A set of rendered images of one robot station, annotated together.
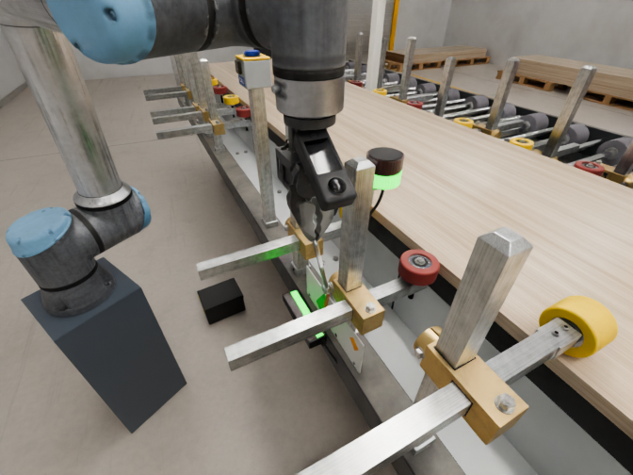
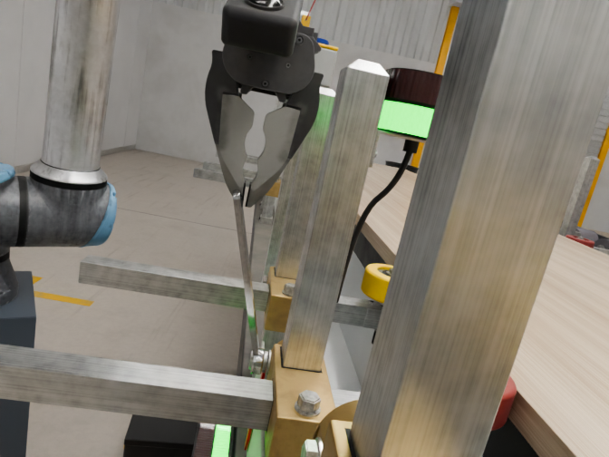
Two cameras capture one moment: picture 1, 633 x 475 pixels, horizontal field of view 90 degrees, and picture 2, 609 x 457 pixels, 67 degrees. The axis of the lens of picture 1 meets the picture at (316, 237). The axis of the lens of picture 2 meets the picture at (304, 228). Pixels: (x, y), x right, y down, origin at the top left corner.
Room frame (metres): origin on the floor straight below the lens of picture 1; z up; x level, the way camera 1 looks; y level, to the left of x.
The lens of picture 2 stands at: (0.08, -0.18, 1.09)
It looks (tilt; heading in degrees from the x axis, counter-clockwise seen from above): 13 degrees down; 19
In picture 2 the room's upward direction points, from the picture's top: 12 degrees clockwise
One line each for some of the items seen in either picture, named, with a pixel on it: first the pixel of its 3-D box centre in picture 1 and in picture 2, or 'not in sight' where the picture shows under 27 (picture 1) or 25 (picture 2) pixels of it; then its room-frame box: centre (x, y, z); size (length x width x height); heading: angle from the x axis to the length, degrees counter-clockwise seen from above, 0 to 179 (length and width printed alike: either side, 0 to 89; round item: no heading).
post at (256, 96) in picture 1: (263, 164); (286, 200); (0.92, 0.16, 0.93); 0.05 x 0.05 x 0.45; 27
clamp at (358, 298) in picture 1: (355, 298); (299, 396); (0.44, -0.08, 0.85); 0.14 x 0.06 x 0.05; 27
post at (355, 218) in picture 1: (349, 271); (306, 329); (0.46, -0.07, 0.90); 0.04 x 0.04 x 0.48; 27
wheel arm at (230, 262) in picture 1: (286, 245); (246, 296); (0.62, 0.08, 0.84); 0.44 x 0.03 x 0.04; 117
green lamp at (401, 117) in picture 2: (382, 174); (410, 121); (0.48, -0.11, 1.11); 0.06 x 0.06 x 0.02
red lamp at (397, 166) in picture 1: (384, 160); (418, 90); (0.48, -0.11, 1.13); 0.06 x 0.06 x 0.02
